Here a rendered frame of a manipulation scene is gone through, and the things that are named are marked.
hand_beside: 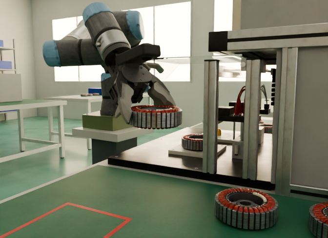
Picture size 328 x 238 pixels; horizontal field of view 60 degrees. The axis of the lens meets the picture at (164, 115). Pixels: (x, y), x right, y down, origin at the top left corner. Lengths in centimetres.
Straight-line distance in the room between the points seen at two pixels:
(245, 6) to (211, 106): 27
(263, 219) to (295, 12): 49
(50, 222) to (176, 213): 23
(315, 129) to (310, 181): 11
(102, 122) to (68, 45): 74
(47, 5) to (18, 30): 101
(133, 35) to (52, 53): 42
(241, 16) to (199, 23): 526
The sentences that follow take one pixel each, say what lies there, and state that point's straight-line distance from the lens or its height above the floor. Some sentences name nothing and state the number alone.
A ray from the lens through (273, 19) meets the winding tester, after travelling 79.
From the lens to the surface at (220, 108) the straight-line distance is 88.
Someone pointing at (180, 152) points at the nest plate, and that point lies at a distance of 90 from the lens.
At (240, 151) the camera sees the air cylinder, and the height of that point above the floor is 79.
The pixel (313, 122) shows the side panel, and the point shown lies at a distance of 67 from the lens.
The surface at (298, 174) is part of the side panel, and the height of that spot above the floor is 80.
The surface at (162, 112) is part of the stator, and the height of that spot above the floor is 94.
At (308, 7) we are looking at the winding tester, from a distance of 79.
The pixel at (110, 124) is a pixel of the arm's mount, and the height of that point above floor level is 78.
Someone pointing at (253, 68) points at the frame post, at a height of 103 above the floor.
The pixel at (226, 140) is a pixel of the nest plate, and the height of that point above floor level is 78.
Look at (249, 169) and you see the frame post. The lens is 72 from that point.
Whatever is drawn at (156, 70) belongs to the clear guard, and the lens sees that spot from 93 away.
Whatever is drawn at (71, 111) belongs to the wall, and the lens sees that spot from 794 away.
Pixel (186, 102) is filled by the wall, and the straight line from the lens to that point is 607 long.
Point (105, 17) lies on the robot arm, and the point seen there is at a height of 115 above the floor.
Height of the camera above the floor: 100
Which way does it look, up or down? 7 degrees down
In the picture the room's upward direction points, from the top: straight up
